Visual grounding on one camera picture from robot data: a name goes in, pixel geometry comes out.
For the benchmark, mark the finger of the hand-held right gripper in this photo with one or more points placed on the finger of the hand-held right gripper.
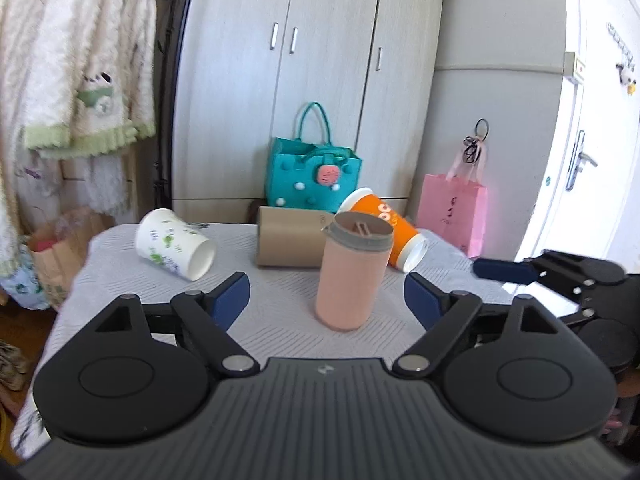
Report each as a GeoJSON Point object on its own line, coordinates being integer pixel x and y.
{"type": "Point", "coordinates": [505, 270]}

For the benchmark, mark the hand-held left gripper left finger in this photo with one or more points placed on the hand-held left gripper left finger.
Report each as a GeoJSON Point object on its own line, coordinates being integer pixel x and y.
{"type": "Point", "coordinates": [232, 299]}

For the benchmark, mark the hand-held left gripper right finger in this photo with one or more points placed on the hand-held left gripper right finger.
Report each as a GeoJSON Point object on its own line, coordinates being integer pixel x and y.
{"type": "Point", "coordinates": [421, 301]}

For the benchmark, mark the orange paper cup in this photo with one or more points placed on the orange paper cup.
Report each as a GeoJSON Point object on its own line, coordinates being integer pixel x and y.
{"type": "Point", "coordinates": [400, 232]}

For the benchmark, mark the pink cup with grey lid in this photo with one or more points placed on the pink cup with grey lid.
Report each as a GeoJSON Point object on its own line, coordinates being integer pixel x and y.
{"type": "Point", "coordinates": [350, 280]}

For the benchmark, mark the white cup with green print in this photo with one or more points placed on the white cup with green print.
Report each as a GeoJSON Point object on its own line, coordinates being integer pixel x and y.
{"type": "Point", "coordinates": [172, 247]}

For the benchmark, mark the pink paper gift bag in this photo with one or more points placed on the pink paper gift bag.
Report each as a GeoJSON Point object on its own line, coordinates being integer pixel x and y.
{"type": "Point", "coordinates": [452, 210]}

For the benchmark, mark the teal felt tote bag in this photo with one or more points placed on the teal felt tote bag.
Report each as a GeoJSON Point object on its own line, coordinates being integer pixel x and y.
{"type": "Point", "coordinates": [305, 175]}

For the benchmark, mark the white door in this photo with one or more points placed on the white door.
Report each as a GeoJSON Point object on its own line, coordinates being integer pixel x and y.
{"type": "Point", "coordinates": [600, 125]}

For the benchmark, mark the brown paper bag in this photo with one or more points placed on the brown paper bag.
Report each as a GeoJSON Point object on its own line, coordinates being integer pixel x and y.
{"type": "Point", "coordinates": [60, 255]}

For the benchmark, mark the black pole stand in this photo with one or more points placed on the black pole stand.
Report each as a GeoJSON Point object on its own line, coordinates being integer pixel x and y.
{"type": "Point", "coordinates": [167, 85]}

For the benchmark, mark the grey wardrobe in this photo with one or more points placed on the grey wardrobe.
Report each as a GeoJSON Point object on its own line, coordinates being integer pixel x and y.
{"type": "Point", "coordinates": [325, 45]}

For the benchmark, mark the white fluffy robe green trim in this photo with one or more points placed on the white fluffy robe green trim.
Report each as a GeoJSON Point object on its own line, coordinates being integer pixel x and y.
{"type": "Point", "coordinates": [75, 50]}

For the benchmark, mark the wall switch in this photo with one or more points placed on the wall switch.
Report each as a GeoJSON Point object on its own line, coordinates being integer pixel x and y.
{"type": "Point", "coordinates": [575, 67]}

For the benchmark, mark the wall hook rack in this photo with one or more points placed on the wall hook rack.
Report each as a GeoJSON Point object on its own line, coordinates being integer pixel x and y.
{"type": "Point", "coordinates": [625, 57]}

